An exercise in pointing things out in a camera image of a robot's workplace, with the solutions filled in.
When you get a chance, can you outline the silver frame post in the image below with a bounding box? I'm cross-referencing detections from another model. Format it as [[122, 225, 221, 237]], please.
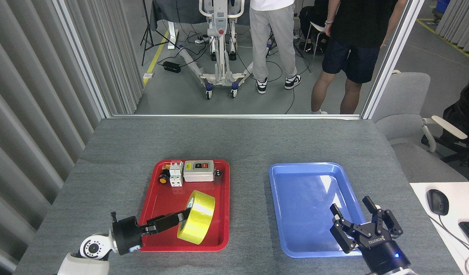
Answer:
[[52, 0, 113, 120], [361, 0, 425, 120]]

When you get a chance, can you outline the white circuit breaker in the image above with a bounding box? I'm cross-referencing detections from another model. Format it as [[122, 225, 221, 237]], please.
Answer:
[[169, 161, 183, 187]]

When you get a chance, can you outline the red plastic tray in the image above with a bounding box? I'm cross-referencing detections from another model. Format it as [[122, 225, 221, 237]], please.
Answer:
[[137, 159, 230, 252]]

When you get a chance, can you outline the black mouse cable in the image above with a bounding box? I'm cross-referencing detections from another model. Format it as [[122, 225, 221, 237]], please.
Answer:
[[427, 214, 469, 256]]

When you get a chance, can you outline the table with dark cloth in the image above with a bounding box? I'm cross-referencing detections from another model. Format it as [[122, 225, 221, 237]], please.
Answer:
[[149, 0, 254, 32]]

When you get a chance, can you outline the black tripod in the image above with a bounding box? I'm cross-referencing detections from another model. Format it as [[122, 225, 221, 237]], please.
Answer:
[[141, 0, 180, 66]]

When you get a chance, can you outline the white plastic chair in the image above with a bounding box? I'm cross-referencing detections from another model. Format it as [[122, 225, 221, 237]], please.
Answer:
[[304, 21, 328, 73]]

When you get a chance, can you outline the blue plastic tray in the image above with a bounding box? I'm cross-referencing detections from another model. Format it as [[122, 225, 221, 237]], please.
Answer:
[[269, 162, 372, 258]]

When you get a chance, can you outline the white desk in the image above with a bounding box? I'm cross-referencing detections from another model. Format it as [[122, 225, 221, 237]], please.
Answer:
[[409, 182, 469, 275]]

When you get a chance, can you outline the black office chair base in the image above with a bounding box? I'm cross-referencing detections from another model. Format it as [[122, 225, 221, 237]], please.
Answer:
[[422, 134, 469, 168]]

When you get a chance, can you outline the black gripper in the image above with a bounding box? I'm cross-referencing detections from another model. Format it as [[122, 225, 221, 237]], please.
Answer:
[[111, 211, 190, 256], [329, 196, 411, 275]]

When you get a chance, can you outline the grey office chair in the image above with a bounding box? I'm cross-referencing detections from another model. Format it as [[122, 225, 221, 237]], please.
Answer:
[[372, 71, 468, 183]]

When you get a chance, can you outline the yellow tape roll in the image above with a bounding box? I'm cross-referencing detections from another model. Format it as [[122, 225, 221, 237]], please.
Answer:
[[177, 190, 216, 245]]

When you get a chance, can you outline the white wheeled stand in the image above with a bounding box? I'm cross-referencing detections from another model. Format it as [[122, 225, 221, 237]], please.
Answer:
[[179, 0, 258, 100]]

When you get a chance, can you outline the grey pleated curtain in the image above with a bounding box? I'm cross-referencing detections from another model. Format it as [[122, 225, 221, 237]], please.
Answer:
[[435, 0, 469, 52], [0, 0, 145, 275]]

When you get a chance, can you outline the grey push-button switch box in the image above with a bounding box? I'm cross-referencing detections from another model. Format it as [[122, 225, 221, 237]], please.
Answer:
[[183, 160, 215, 182]]

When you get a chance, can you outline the silver frame rail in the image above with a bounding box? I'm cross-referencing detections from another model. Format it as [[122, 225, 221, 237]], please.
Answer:
[[111, 114, 363, 120]]

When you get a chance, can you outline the black computer mouse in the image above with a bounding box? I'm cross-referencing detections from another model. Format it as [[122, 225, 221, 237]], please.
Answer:
[[427, 189, 450, 216]]

